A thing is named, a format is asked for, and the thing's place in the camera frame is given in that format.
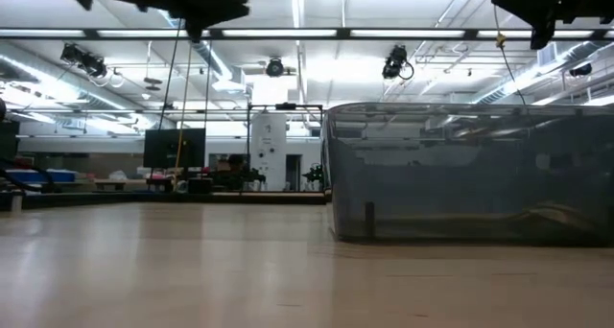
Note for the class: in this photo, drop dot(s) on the white air vent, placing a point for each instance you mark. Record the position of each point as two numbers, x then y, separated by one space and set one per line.
547 57

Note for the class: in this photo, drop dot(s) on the round black ceiling lamp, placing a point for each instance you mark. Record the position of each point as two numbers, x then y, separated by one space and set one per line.
275 67

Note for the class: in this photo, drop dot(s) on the small black ceiling device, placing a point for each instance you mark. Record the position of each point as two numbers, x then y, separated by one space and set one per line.
580 70

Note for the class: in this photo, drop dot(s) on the white cylindrical tank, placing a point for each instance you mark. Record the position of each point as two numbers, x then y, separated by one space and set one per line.
268 146

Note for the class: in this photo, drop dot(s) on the person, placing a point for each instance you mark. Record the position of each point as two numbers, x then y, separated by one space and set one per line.
235 165

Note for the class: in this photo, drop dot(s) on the dark green plant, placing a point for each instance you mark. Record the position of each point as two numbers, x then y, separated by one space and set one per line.
314 174

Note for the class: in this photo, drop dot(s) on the wooden bench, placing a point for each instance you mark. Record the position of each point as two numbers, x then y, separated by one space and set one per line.
120 181

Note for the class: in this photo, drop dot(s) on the blue storage bin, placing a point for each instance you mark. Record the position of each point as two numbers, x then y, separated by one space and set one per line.
57 175

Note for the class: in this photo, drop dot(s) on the silver ventilation duct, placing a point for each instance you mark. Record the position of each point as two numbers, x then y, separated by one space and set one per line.
48 86
527 78

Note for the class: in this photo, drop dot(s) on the black aluminium rig frame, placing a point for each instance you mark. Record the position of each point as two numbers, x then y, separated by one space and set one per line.
96 199

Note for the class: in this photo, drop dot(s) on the small white post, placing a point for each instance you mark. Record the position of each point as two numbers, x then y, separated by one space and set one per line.
16 202

